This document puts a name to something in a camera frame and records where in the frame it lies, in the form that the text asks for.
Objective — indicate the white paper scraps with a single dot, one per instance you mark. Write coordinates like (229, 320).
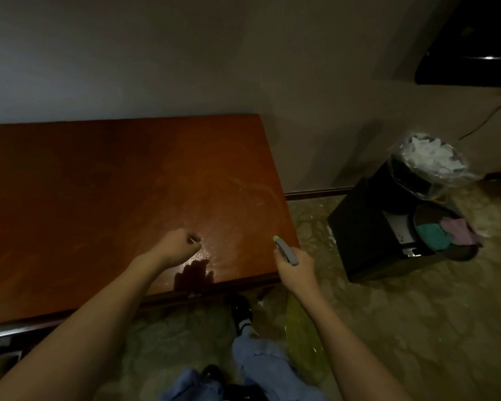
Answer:
(434, 154)

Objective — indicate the person's left hand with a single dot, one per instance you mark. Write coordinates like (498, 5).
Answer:
(175, 248)

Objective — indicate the person's black shoe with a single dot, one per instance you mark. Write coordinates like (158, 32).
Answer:
(240, 311)
(210, 373)

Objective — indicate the yellow green spray bottle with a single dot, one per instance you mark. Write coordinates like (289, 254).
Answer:
(287, 250)

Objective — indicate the black round basin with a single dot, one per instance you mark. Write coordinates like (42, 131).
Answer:
(466, 254)

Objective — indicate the person's right forearm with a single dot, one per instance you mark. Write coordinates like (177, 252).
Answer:
(351, 355)

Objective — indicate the trash bin with clear bag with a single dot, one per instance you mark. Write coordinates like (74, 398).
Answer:
(401, 175)

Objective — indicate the teal cleaning cloth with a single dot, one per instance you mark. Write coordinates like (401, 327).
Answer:
(434, 237)

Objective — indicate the person's right hand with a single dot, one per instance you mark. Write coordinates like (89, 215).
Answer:
(297, 275)

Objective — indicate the reddish wooden desk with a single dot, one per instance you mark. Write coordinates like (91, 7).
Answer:
(108, 188)

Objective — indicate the black low cabinet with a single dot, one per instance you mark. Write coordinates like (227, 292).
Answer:
(359, 229)

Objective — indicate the black television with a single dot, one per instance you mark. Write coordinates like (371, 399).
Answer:
(476, 41)

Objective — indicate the person's left forearm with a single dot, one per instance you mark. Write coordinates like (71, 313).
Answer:
(75, 338)

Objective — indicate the person's blue trousers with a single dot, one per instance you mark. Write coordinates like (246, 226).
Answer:
(267, 367)

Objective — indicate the pink cleaning cloth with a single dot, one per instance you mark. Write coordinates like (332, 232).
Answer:
(461, 230)

